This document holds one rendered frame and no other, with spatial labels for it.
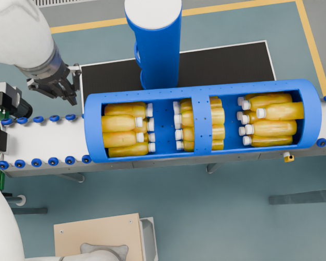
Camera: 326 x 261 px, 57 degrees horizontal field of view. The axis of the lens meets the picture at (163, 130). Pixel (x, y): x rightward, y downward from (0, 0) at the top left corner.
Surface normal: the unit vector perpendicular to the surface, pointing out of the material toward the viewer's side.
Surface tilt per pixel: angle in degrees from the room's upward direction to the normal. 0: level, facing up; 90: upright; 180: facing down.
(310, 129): 41
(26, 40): 88
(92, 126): 12
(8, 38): 80
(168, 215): 0
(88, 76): 0
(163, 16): 0
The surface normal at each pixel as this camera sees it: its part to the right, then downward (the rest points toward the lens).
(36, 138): -0.03, -0.25
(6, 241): 0.70, -0.43
